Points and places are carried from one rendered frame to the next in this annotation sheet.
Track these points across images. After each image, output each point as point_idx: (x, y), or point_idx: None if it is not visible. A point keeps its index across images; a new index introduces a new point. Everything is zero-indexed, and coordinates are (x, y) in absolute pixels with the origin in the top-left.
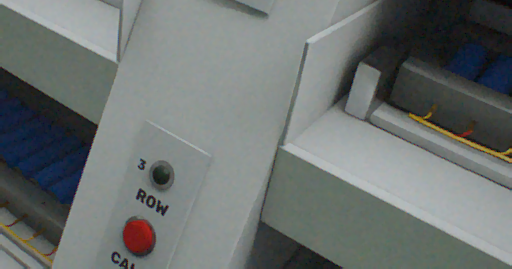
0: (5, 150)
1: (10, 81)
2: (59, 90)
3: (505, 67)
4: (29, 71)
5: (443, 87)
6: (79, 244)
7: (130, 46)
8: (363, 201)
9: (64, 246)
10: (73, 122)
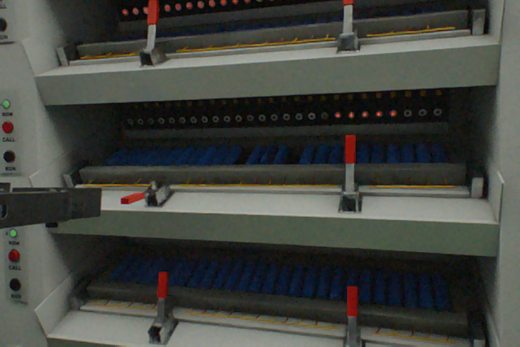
0: (360, 161)
1: (309, 139)
2: (452, 80)
3: None
4: (426, 80)
5: None
6: (514, 137)
7: (504, 32)
8: None
9: (504, 144)
10: (370, 139)
